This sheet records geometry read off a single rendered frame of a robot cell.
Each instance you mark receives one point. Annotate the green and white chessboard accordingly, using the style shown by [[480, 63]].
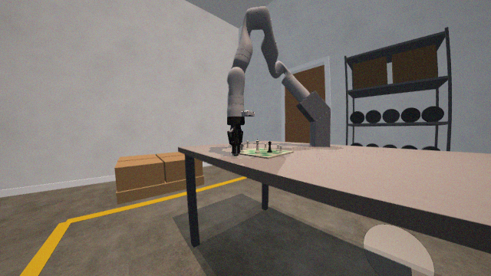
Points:
[[263, 153]]

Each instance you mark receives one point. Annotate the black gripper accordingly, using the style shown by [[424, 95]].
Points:
[[235, 134]]

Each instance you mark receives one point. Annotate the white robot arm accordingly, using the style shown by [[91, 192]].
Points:
[[256, 19]]

